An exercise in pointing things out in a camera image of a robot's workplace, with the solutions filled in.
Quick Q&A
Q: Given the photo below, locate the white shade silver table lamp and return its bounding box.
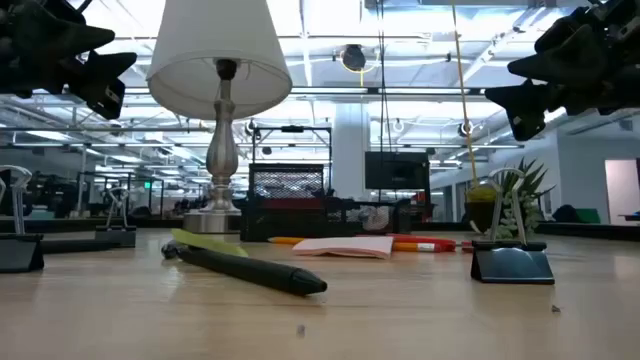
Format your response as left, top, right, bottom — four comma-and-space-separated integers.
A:
146, 0, 294, 235

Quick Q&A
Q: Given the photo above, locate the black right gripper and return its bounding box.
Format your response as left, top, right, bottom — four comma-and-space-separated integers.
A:
484, 0, 640, 142

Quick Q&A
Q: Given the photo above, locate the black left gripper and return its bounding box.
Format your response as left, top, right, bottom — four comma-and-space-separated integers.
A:
0, 0, 138, 120

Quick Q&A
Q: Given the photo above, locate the black mesh desk organizer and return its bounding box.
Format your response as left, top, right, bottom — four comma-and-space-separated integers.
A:
239, 163, 414, 244

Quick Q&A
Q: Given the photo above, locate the small green sticky note pad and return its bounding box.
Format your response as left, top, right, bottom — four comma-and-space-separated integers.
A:
171, 228, 250, 259

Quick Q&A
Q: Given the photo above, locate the black hanging cable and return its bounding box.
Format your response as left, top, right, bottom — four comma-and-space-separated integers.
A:
375, 0, 392, 153

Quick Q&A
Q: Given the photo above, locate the yellow hanging cable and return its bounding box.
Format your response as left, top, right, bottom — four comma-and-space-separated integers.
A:
451, 0, 480, 187

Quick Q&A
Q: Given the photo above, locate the black background rig frame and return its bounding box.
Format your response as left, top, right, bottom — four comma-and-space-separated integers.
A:
251, 124, 334, 169

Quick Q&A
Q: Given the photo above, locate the orange-yellow wooden pencil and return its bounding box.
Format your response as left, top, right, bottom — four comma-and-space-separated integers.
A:
268, 236, 457, 254

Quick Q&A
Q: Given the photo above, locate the potted succulent plant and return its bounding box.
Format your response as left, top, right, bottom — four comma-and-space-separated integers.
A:
464, 157, 556, 241

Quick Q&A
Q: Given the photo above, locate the pink sticky note pad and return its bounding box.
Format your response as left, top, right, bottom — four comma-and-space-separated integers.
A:
292, 235, 395, 260

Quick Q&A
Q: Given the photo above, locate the black binder clip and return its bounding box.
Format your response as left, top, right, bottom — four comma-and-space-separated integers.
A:
94, 187, 137, 249
0, 164, 45, 274
469, 167, 556, 286

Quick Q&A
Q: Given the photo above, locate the black ceiling cable reel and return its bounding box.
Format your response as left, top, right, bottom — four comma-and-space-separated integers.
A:
341, 43, 368, 72

